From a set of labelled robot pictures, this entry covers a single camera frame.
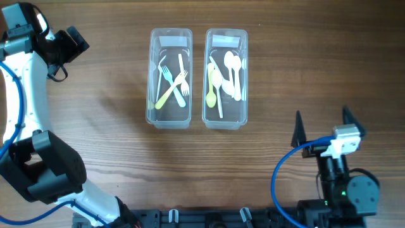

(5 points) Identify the small white plastic fork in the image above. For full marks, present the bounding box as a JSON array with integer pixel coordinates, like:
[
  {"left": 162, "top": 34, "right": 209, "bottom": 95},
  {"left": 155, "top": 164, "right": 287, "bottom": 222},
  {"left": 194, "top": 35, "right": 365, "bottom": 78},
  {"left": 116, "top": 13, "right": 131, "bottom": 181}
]
[{"left": 177, "top": 53, "right": 190, "bottom": 97}]

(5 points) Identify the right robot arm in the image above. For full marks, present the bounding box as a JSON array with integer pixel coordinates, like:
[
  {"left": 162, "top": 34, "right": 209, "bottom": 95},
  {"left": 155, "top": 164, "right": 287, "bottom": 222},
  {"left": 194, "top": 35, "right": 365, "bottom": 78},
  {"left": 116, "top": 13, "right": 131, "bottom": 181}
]
[{"left": 293, "top": 106, "right": 380, "bottom": 227}]

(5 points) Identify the left blue cable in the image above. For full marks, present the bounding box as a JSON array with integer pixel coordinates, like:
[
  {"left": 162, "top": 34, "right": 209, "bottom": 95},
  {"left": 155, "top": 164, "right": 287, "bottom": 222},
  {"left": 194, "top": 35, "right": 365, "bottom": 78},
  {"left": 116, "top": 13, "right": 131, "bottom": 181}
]
[{"left": 0, "top": 60, "right": 110, "bottom": 228}]

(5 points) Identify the white spoon long handle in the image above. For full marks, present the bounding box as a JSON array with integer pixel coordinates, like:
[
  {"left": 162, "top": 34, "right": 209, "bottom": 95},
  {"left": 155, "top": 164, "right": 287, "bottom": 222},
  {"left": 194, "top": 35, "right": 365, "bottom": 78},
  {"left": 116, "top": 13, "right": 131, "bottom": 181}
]
[{"left": 224, "top": 51, "right": 235, "bottom": 97}]

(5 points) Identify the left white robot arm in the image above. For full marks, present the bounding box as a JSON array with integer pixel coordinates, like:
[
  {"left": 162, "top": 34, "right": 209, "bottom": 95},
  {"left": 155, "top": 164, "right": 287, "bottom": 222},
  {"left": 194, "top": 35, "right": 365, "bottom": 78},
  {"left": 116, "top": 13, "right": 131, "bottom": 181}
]
[{"left": 1, "top": 2, "right": 142, "bottom": 227}]

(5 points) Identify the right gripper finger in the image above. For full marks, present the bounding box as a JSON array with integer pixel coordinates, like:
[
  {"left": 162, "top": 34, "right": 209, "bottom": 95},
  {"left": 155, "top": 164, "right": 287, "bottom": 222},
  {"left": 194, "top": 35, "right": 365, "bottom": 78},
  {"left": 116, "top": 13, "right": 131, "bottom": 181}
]
[
  {"left": 342, "top": 105, "right": 366, "bottom": 137},
  {"left": 291, "top": 110, "right": 307, "bottom": 148}
]

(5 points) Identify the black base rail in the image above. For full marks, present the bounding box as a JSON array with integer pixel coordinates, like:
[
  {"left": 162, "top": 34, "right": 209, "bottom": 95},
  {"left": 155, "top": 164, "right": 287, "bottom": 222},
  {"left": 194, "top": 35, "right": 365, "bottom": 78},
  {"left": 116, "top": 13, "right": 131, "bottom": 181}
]
[{"left": 72, "top": 207, "right": 365, "bottom": 228}]

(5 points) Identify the left clear plastic container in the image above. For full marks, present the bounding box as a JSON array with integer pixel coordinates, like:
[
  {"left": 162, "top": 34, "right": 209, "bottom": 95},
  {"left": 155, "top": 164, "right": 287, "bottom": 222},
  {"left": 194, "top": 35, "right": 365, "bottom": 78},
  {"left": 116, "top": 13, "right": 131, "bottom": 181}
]
[{"left": 146, "top": 28, "right": 193, "bottom": 129}]

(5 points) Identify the white spoon thin handle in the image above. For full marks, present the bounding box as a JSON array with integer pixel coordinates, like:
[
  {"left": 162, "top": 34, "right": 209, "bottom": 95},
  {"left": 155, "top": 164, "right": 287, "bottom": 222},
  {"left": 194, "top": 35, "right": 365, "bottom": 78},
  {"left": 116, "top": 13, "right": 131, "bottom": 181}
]
[{"left": 209, "top": 56, "right": 234, "bottom": 97}]

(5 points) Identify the clear plastic container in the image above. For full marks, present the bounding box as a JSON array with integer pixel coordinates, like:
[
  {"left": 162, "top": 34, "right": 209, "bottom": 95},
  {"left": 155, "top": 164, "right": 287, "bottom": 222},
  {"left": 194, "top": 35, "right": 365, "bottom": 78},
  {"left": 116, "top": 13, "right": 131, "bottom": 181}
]
[
  {"left": 146, "top": 28, "right": 193, "bottom": 129},
  {"left": 202, "top": 28, "right": 249, "bottom": 130}
]

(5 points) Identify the right clear plastic container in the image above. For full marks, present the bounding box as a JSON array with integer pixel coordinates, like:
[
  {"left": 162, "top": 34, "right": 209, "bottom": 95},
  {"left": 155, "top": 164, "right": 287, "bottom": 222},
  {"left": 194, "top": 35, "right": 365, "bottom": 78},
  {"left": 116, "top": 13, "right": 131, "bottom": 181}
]
[{"left": 202, "top": 28, "right": 249, "bottom": 130}]

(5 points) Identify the white plastic spoon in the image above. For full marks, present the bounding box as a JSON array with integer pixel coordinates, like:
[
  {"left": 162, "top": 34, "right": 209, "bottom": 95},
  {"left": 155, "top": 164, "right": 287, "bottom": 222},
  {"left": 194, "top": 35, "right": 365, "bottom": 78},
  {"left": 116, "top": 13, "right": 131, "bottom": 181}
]
[{"left": 232, "top": 56, "right": 242, "bottom": 101}]

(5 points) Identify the cream white spoon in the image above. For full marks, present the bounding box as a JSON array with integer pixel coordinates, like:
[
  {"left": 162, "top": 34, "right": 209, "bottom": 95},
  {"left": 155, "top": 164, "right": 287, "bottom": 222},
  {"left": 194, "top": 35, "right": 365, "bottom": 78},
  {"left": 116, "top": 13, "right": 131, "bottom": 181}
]
[{"left": 211, "top": 70, "right": 223, "bottom": 118}]

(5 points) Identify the yellow plastic fork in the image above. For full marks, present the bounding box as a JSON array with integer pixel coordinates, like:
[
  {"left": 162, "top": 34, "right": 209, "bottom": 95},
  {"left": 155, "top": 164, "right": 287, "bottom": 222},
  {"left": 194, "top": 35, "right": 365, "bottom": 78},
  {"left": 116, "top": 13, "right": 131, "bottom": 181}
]
[{"left": 154, "top": 71, "right": 188, "bottom": 110}]

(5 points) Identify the light blue plastic fork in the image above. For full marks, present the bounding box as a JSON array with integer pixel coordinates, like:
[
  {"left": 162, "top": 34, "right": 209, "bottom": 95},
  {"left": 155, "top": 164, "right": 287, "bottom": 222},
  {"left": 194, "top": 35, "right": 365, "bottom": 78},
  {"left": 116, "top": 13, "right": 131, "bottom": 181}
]
[{"left": 158, "top": 66, "right": 187, "bottom": 108}]

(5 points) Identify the yellow plastic spoon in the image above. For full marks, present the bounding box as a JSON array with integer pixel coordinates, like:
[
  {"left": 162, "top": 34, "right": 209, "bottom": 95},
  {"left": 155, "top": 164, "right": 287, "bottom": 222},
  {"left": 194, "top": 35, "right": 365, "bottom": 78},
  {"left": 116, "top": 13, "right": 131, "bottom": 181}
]
[{"left": 206, "top": 63, "right": 216, "bottom": 108}]

